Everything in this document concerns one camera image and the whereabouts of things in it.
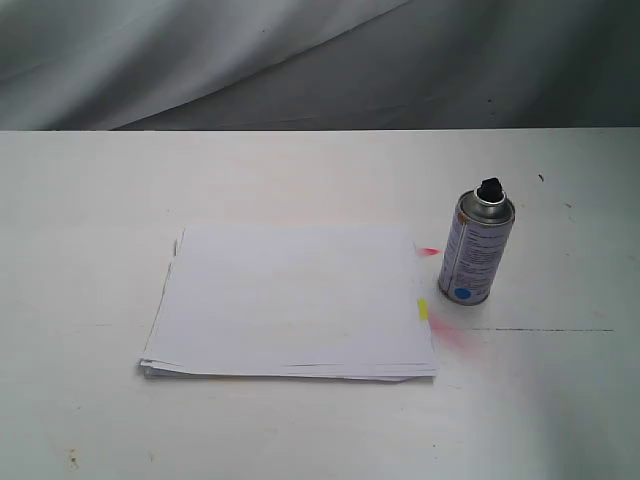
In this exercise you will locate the grey backdrop cloth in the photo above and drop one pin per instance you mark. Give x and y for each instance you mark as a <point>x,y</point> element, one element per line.
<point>318,65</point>

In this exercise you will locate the silver spray can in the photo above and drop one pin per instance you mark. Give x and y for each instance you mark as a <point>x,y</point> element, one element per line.
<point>482,222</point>

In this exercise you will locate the white paper stack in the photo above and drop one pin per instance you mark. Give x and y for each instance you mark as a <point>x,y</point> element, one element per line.
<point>306,301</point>

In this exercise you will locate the yellow sticky tab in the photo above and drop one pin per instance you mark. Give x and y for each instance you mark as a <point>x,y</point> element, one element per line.
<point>423,309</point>

